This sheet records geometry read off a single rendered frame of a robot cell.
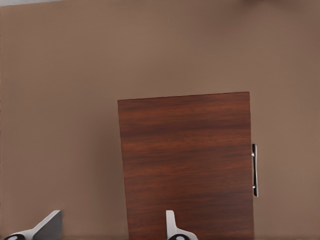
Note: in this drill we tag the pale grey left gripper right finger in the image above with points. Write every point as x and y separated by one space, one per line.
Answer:
172 227

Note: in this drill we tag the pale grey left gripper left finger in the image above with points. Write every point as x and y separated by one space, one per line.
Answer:
48 226

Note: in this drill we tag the dark wooden cabinet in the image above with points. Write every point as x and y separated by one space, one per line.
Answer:
186 162

